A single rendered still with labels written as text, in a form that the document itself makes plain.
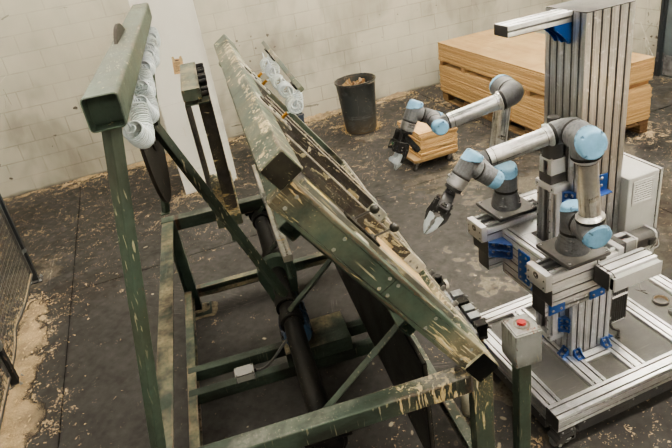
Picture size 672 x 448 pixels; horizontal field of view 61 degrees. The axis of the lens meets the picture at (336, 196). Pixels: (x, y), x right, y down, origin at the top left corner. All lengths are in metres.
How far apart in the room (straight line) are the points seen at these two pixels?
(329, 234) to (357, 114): 5.21
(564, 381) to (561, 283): 0.73
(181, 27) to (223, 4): 1.55
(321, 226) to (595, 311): 1.88
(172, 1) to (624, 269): 4.64
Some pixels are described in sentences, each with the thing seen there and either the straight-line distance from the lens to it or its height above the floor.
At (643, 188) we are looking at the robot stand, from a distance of 3.07.
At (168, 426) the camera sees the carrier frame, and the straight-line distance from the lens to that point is 2.60.
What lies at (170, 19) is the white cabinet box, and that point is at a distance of 6.02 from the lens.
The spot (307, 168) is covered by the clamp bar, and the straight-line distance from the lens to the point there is 2.45.
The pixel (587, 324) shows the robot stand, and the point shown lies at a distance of 3.37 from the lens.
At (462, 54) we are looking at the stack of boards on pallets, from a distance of 7.34.
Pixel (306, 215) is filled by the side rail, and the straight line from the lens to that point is 1.83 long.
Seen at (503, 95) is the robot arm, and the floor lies 1.64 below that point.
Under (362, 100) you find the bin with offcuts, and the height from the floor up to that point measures 0.44.
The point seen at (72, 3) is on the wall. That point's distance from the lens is 7.39.
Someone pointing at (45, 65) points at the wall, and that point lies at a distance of 7.51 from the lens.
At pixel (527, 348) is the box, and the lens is 2.53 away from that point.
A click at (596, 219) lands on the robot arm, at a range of 2.53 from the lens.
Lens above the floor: 2.55
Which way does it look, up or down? 27 degrees down
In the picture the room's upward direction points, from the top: 9 degrees counter-clockwise
